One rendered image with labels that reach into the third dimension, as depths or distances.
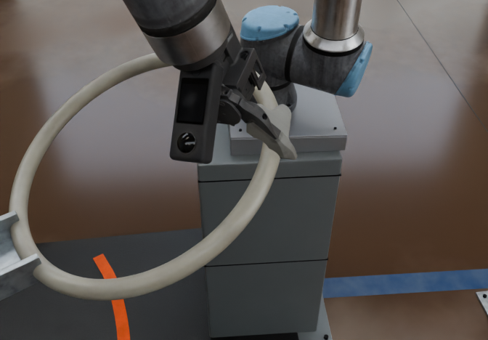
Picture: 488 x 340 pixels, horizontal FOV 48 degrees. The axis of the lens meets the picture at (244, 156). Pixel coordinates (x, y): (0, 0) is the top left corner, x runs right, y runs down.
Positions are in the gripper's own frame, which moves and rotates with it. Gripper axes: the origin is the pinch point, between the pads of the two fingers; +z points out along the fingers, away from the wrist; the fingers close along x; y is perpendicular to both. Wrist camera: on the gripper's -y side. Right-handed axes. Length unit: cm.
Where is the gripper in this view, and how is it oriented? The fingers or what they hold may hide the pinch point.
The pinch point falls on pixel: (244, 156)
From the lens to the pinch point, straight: 74.9
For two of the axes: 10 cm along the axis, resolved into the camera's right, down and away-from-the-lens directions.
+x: -8.8, -1.2, 4.6
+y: 3.5, -8.1, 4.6
